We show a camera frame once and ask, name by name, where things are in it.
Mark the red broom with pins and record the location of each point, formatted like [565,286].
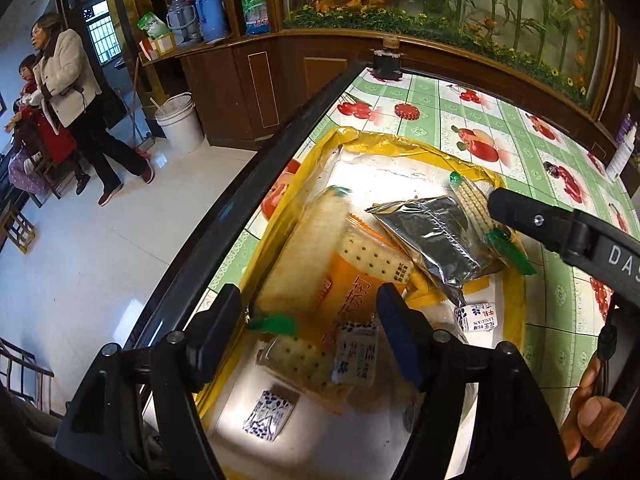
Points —
[142,145]

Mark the corn print snack packet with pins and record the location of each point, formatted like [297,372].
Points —
[472,202]

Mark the small cardboard boxes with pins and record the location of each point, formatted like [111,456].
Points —
[160,46]

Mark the small black jar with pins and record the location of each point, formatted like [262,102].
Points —
[387,60]

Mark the person's right hand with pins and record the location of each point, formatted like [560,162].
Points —
[595,412]

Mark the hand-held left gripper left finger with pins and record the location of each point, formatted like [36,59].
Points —
[215,330]

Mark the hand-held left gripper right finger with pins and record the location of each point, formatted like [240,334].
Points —
[400,340]

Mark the green and white bag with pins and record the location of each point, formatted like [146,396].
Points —
[150,25]

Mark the wooden cabinet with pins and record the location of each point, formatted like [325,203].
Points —
[280,90]

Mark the barred window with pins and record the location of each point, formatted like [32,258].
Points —
[102,35]

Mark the white plastic bottle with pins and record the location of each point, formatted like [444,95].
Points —
[622,152]

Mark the blue thermos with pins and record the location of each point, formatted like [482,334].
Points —
[212,12]

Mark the dark wooden chair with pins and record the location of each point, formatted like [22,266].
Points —
[30,367]

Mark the long white rice cracker packet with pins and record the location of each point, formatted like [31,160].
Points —
[300,255]

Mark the green ended cracker packet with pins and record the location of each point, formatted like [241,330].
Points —
[300,362]

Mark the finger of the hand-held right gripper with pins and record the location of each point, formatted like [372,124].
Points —
[525,217]

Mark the orange cracker packet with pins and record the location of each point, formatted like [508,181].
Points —
[345,285]

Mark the yellow taped foam box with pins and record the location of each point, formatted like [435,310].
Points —
[380,180]

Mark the small white blue candy packet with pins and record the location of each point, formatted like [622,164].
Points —
[270,412]
[355,355]
[475,316]

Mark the dark shiny snack packet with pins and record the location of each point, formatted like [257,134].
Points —
[430,240]

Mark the grey thermos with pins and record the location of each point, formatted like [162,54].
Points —
[180,17]

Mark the fruit print tablecloth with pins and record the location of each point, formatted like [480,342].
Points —
[500,125]

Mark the small wooden stool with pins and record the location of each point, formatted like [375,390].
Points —
[17,225]

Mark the gold door frame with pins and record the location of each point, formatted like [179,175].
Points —
[114,5]

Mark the white plastic bucket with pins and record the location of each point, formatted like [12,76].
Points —
[179,125]

